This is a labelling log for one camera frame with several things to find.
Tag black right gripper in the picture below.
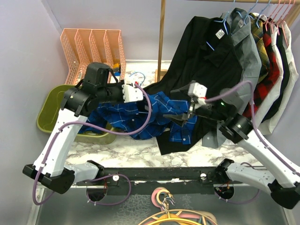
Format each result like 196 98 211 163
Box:
163 80 227 126

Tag blue plaid shirt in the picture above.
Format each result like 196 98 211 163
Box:
87 92 197 145

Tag light blue wire hanger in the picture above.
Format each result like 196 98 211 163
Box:
129 71 146 86

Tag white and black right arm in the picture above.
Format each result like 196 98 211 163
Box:
164 81 300 210

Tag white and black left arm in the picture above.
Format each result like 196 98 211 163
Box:
22 62 152 194

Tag black shirt on hanger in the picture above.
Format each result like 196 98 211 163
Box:
142 15 246 156
262 23 290 122

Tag grey shirt on hanger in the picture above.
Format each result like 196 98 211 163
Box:
202 7 263 149

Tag white shirt on hanger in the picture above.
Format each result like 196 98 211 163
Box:
243 14 285 132

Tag red plaid shirt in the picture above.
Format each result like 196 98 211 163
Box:
239 22 281 122

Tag white outer shirt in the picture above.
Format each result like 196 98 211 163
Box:
260 20 300 136

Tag yellow plaid shirt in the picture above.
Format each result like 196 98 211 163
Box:
249 13 270 83

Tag wooden clothes rack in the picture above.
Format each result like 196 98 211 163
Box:
156 0 300 81

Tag pink mesh file organizer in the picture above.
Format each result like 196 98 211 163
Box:
60 29 126 85

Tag bundle of coloured hangers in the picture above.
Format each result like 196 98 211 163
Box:
138 187 218 225

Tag green plastic basin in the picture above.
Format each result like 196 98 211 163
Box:
37 84 116 145

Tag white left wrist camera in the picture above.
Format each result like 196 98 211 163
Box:
122 83 143 103

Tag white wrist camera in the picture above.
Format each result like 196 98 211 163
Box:
122 83 143 103
187 82 207 99

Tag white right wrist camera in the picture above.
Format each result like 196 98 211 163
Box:
187 82 207 99

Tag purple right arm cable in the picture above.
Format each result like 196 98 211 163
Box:
203 81 300 204

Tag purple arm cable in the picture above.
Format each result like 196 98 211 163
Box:
203 81 300 204
32 83 153 207

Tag black mounting rail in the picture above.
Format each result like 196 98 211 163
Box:
96 166 229 195

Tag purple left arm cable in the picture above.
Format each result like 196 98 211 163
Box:
32 83 153 207

